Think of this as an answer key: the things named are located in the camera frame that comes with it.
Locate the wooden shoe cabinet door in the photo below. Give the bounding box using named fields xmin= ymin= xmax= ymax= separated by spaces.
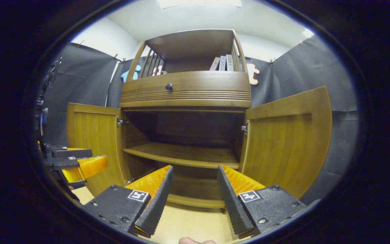
xmin=239 ymin=86 xmax=332 ymax=200
xmin=66 ymin=103 xmax=129 ymax=197

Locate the wooden inner shelf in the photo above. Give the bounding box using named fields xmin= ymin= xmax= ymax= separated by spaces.
xmin=123 ymin=142 xmax=240 ymax=169

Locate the wooden cabinet drawer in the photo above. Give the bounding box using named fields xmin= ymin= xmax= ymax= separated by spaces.
xmin=120 ymin=70 xmax=252 ymax=109

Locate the wooden double-door shoe cabinet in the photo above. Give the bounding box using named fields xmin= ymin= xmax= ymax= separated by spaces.
xmin=66 ymin=29 xmax=332 ymax=214

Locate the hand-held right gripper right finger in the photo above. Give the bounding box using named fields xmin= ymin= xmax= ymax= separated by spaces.
xmin=217 ymin=165 xmax=307 ymax=239

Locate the black backdrop cloth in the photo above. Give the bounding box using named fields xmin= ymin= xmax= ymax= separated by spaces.
xmin=43 ymin=36 xmax=360 ymax=204

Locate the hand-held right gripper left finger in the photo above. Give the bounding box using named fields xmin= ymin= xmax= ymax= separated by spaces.
xmin=82 ymin=165 xmax=174 ymax=238

